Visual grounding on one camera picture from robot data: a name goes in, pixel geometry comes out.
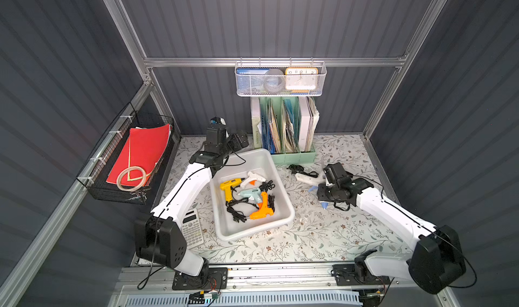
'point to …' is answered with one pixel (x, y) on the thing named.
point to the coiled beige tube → (119, 182)
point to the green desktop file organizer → (284, 127)
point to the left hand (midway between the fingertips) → (236, 136)
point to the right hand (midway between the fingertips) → (326, 191)
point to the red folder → (142, 150)
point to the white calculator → (192, 229)
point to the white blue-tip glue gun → (314, 180)
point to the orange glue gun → (263, 209)
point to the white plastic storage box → (260, 163)
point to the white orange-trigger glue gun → (252, 179)
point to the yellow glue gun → (227, 185)
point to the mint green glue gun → (253, 194)
